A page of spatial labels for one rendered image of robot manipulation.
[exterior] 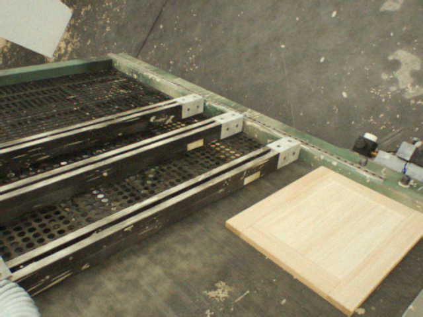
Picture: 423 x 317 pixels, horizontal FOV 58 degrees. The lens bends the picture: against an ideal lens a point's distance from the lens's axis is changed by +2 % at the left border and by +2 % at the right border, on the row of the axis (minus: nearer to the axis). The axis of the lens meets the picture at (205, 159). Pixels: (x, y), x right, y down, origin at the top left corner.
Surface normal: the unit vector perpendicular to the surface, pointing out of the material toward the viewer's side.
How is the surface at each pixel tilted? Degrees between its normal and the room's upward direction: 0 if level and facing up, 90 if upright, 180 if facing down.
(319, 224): 60
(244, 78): 0
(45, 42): 90
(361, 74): 0
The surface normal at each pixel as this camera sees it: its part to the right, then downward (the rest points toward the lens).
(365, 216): 0.07, -0.86
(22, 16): 0.61, 0.54
